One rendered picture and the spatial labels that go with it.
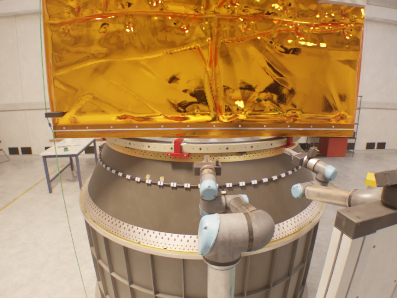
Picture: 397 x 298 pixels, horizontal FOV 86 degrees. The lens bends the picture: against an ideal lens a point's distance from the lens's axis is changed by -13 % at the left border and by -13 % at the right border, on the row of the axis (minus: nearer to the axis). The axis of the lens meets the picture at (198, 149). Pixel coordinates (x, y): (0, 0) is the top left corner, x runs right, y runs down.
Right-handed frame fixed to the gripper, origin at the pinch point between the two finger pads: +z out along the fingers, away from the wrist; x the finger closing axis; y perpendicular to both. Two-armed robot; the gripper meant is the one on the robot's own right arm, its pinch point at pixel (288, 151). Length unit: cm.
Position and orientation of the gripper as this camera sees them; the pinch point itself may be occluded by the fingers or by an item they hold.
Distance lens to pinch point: 150.8
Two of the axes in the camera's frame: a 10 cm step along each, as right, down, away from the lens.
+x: 8.5, -1.4, 5.1
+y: -0.9, 9.1, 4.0
